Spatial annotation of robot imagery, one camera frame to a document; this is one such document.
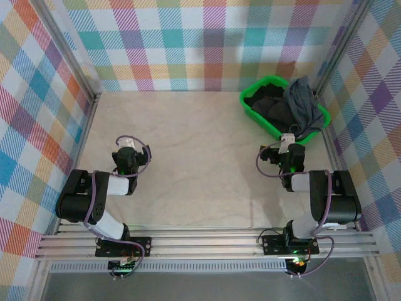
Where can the green plastic basket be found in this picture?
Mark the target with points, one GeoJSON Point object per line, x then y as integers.
{"type": "Point", "coordinates": [255, 117]}

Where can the grey t-shirt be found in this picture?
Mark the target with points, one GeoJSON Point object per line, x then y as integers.
{"type": "Point", "coordinates": [300, 103]}

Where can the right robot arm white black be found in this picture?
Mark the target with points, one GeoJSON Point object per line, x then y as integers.
{"type": "Point", "coordinates": [341, 207]}

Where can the right controller board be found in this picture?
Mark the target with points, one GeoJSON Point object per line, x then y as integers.
{"type": "Point", "coordinates": [297, 266]}

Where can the controller board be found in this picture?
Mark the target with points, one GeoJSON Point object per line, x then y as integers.
{"type": "Point", "coordinates": [120, 266]}
{"type": "Point", "coordinates": [297, 266]}

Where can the left controller board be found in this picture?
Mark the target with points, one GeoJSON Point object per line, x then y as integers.
{"type": "Point", "coordinates": [120, 266]}

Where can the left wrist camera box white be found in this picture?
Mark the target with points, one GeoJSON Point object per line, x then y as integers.
{"type": "Point", "coordinates": [128, 143]}

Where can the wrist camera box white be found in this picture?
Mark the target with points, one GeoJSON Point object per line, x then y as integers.
{"type": "Point", "coordinates": [128, 143]}
{"type": "Point", "coordinates": [286, 142]}

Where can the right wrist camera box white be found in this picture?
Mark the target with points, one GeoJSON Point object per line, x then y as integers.
{"type": "Point", "coordinates": [286, 142]}

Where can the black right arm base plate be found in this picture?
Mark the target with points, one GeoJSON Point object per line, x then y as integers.
{"type": "Point", "coordinates": [272, 246]}

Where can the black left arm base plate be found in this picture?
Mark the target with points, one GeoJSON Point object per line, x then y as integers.
{"type": "Point", "coordinates": [141, 247]}

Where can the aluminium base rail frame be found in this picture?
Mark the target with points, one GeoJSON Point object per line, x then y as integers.
{"type": "Point", "coordinates": [203, 244]}

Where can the aluminium corner post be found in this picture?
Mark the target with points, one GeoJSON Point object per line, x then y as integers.
{"type": "Point", "coordinates": [64, 40]}
{"type": "Point", "coordinates": [346, 40]}

